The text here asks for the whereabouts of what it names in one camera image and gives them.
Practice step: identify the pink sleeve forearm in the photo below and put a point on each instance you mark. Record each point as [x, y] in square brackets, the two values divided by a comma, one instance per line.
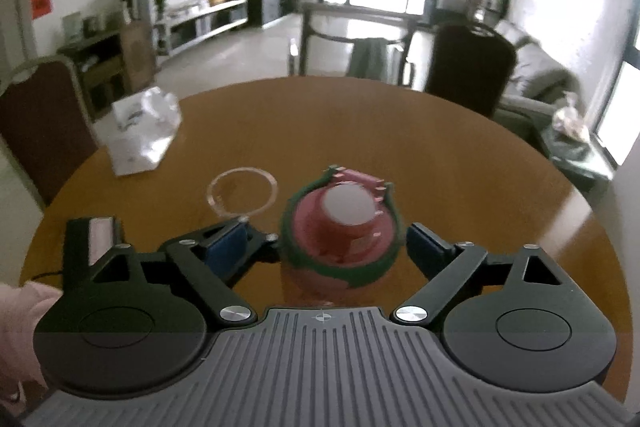
[22, 308]

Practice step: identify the grey sofa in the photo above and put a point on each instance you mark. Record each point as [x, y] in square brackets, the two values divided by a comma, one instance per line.
[535, 89]

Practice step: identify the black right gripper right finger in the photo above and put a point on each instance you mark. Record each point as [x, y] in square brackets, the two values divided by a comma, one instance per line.
[466, 283]

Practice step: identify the white plastic bag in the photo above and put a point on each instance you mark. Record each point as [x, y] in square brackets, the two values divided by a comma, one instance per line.
[147, 122]

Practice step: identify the wooden armchair with cloth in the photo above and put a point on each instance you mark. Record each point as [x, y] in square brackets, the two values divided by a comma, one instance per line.
[346, 41]

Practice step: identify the pink green bottle cap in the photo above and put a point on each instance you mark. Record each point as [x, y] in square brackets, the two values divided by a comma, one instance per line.
[341, 232]

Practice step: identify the dark banquet chair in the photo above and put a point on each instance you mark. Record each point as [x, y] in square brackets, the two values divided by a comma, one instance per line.
[470, 66]

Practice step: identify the clear glass bowl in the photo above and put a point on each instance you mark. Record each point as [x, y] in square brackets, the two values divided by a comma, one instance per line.
[242, 192]

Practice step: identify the white tv cabinet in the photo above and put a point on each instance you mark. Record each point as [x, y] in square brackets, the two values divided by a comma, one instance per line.
[181, 30]

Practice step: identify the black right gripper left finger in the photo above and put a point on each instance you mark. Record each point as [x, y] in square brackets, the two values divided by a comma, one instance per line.
[209, 262]

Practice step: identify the dark red chair left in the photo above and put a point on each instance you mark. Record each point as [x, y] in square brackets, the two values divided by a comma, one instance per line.
[45, 125]

